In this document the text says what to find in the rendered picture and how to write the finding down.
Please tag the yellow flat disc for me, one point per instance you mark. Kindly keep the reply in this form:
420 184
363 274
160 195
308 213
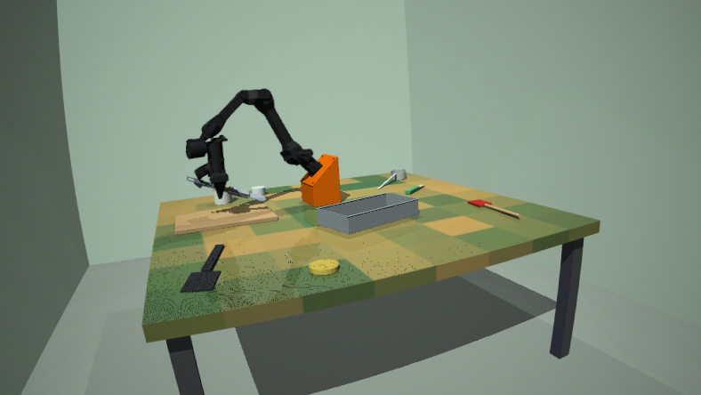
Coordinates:
324 267

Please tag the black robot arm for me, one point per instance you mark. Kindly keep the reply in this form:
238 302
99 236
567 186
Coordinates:
292 152

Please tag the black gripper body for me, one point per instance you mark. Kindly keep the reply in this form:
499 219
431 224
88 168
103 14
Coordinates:
217 164

